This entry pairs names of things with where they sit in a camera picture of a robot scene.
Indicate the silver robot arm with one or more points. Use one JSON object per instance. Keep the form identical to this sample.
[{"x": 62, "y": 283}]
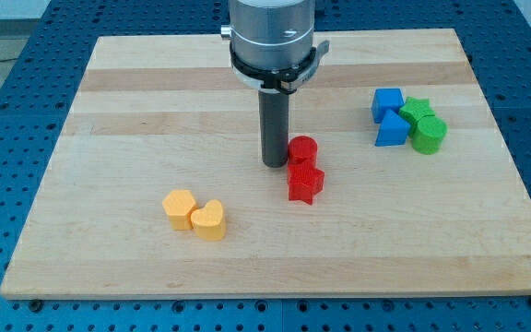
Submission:
[{"x": 271, "y": 43}]

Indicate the red star block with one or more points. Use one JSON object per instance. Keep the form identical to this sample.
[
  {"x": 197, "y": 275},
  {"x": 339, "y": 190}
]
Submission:
[{"x": 305, "y": 181}]

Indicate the green star block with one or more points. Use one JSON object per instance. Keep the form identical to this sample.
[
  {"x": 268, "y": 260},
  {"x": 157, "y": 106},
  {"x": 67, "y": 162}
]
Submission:
[{"x": 413, "y": 110}]

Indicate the red cylinder block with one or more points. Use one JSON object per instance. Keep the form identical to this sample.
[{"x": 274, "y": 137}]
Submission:
[{"x": 303, "y": 149}]

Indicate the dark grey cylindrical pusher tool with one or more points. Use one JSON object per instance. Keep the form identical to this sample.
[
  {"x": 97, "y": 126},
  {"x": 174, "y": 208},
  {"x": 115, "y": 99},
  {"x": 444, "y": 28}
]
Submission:
[{"x": 274, "y": 128}]

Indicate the yellow heart block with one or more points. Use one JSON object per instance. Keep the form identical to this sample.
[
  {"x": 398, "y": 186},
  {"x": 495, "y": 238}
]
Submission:
[{"x": 209, "y": 222}]

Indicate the yellow hexagon block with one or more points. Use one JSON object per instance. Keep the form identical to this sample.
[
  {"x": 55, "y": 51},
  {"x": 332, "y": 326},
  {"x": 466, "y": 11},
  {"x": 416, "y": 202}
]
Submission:
[{"x": 178, "y": 206}]

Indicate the wooden board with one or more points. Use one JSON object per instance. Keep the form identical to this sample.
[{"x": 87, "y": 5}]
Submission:
[{"x": 160, "y": 113}]

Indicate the blue triangle block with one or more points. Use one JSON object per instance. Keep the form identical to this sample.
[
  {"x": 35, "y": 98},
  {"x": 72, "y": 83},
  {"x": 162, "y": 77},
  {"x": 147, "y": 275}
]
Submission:
[{"x": 393, "y": 130}]

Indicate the blue cube block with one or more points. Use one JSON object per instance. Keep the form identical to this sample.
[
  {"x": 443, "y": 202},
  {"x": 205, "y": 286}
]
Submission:
[{"x": 385, "y": 99}]

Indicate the green cylinder block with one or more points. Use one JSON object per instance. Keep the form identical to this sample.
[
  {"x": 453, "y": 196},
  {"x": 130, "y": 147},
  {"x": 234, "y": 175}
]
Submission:
[{"x": 429, "y": 134}]

